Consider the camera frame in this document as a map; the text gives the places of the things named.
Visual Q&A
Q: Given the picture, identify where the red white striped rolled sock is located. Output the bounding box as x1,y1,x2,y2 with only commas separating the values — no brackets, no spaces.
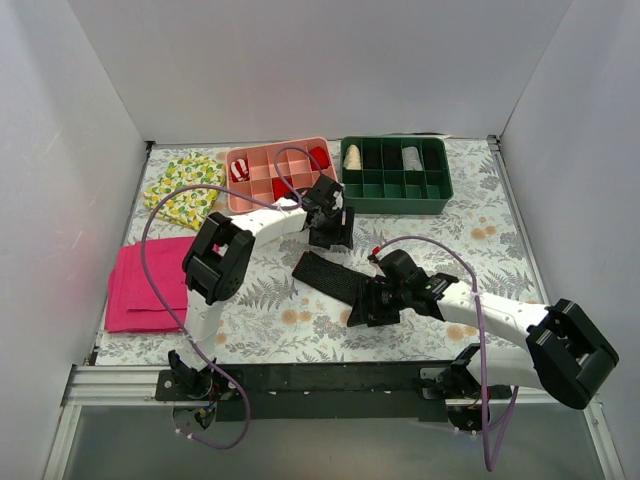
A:
229,158,250,183

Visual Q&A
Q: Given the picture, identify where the lemon print folded cloth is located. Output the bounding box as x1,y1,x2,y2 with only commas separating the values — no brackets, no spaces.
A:
143,152,226,231

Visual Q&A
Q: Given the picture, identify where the black striped underwear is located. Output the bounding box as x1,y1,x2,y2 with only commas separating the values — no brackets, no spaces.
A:
292,251,368,305

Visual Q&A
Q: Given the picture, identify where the pink divided organizer box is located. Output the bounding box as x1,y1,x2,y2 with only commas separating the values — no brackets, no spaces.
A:
226,137,337,204

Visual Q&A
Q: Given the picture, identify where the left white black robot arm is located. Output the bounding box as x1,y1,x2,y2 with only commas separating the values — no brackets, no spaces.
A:
168,175,355,400

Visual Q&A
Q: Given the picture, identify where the cream rolled cloth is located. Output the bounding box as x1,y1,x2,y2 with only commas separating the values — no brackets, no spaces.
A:
343,145,362,170

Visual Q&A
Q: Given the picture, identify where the magenta folded cloth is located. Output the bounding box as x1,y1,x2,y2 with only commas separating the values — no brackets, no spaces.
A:
105,237,193,333

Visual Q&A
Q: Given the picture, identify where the grey rolled cloth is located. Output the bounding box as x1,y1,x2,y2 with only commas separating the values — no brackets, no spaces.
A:
401,146,423,171

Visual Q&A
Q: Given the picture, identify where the aluminium frame rail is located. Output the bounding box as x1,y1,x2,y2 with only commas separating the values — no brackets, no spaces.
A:
45,366,624,479

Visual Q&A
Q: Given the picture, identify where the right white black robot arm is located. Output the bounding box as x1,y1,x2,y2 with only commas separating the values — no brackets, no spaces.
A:
348,250,619,409

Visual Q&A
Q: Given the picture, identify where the red rolled cloth back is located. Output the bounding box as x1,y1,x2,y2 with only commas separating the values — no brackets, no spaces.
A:
309,147,330,171

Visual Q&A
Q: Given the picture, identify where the green divided organizer box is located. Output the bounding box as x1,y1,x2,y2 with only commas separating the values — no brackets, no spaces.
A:
340,136,453,215

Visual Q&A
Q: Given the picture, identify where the red rolled cloth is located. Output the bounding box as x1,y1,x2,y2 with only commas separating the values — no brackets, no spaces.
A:
309,147,330,171
271,177,297,202

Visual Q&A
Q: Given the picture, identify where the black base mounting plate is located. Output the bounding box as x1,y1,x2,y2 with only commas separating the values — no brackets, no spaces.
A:
154,363,514,424

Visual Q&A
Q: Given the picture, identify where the red rolled cloth front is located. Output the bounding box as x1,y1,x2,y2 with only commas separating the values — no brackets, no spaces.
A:
271,177,297,202

